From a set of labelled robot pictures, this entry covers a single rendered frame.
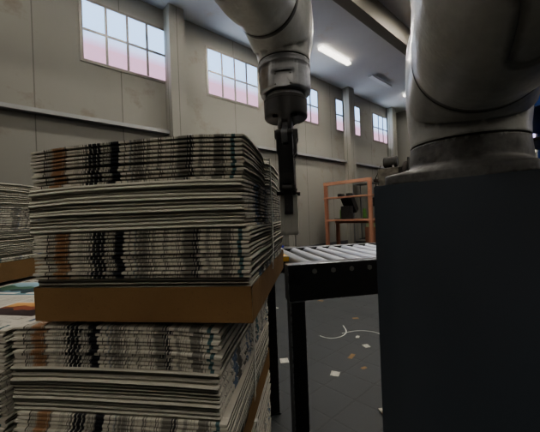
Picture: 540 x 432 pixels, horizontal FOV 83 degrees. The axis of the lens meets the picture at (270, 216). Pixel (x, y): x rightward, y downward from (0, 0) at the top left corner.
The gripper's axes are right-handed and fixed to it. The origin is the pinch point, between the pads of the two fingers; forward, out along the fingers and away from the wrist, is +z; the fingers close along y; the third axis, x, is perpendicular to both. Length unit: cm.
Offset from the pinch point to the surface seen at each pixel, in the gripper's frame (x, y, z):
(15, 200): -65, -10, -6
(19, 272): -64, -10, 11
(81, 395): -26.1, 18.0, 22.0
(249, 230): -3.4, 18.6, 1.6
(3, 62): -406, -316, -224
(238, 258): -4.8, 18.8, 4.8
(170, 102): -244, -483, -216
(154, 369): -16.0, 18.1, 18.3
